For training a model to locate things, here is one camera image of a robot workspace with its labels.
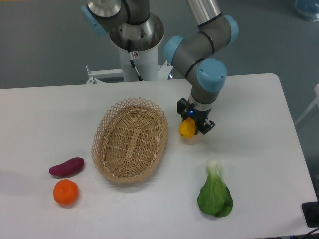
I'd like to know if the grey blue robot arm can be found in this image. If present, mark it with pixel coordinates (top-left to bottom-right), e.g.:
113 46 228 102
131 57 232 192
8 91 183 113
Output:
81 0 239 134

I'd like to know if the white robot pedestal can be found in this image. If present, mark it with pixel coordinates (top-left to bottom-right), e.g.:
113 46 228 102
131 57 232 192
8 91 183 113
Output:
85 12 175 85

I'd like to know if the white frame right edge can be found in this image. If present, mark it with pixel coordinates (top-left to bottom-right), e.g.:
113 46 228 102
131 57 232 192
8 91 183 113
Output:
294 84 319 127

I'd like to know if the orange tangerine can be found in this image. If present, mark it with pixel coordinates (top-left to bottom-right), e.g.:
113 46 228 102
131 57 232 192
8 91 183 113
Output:
53 179 79 205

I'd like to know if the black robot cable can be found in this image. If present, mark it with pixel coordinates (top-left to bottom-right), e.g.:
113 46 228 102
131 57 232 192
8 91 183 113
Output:
126 39 144 82

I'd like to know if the black device at edge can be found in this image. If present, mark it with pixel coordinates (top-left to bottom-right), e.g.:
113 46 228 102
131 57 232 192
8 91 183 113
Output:
302 201 319 228

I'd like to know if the yellow mango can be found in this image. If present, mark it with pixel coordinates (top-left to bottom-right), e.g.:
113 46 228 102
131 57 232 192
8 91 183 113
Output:
179 117 197 139

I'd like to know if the green bok choy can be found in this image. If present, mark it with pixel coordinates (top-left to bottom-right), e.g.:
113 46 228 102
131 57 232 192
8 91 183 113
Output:
197 159 233 218

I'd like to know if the purple sweet potato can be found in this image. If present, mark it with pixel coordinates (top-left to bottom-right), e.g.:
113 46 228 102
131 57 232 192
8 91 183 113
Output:
49 157 85 177

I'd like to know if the woven wicker basket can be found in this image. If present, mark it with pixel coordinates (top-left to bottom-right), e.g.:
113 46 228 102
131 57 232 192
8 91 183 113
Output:
91 98 168 184

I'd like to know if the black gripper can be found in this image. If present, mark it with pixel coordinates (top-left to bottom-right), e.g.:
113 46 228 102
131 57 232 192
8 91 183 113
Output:
177 98 215 135

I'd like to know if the blue object top right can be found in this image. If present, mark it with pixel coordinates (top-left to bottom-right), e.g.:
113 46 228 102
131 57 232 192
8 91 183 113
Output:
295 0 319 21

